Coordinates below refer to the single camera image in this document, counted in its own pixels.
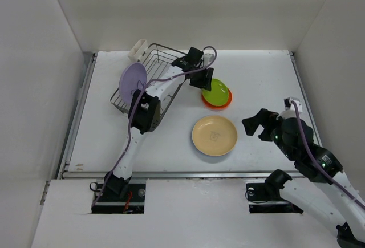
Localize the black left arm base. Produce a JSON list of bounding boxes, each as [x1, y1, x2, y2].
[[91, 180, 147, 214]]

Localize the grey wire dish rack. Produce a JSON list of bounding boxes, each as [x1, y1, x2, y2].
[[110, 43, 188, 121]]

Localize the beige plate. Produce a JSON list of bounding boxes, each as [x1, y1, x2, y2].
[[192, 115, 238, 157]]

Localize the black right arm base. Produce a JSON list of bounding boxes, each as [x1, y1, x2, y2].
[[245, 182, 303, 214]]

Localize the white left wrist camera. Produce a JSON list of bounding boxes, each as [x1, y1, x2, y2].
[[202, 48, 215, 67]]

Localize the green plate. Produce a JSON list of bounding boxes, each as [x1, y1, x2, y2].
[[204, 78, 228, 101]]

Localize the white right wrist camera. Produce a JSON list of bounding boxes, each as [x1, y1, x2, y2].
[[284, 97, 303, 113]]

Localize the orange plate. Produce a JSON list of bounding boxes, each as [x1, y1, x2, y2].
[[201, 89, 233, 111]]

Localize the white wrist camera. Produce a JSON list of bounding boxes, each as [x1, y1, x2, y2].
[[202, 48, 215, 67], [284, 97, 303, 113]]

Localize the white plastic cutlery holder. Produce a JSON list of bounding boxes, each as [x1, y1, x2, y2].
[[128, 39, 149, 62]]

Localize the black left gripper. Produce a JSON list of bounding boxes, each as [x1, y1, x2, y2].
[[190, 64, 212, 91]]

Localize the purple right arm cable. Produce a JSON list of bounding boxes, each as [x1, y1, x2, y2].
[[290, 101, 365, 212]]

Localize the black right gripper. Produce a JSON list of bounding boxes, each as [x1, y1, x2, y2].
[[241, 107, 295, 160]]

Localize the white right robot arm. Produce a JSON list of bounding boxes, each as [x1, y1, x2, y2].
[[242, 103, 364, 247]]

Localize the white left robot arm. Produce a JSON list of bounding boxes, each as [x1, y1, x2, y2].
[[102, 47, 214, 201]]

